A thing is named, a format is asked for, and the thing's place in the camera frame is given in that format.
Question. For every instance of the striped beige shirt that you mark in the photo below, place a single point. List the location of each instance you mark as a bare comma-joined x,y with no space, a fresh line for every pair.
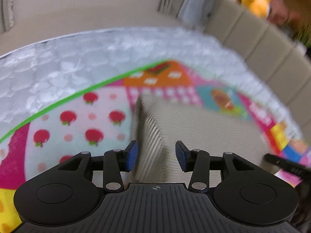
206,131

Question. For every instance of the beige padded headboard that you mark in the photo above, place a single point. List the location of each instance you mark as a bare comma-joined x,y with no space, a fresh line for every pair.
255,41

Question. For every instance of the pale blue curtain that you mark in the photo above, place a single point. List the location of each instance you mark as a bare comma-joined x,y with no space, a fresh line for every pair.
195,4

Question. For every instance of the grey pleated curtain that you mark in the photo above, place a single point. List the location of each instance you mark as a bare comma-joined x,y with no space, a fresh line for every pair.
7,9

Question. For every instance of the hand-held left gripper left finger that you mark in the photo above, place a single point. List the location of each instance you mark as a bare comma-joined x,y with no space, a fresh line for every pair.
131,155

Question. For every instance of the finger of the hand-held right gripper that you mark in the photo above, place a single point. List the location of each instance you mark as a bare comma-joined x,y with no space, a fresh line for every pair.
286,164

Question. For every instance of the white quilted mattress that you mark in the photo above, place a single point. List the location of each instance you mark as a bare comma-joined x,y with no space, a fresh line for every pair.
73,53

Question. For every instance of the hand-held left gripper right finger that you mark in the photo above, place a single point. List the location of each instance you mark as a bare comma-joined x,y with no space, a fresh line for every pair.
182,157

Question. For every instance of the colourful cartoon play mat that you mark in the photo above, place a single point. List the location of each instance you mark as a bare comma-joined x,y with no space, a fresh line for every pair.
73,97

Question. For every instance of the red leafed plant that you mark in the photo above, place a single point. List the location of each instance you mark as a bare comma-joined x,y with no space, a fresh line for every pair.
286,14

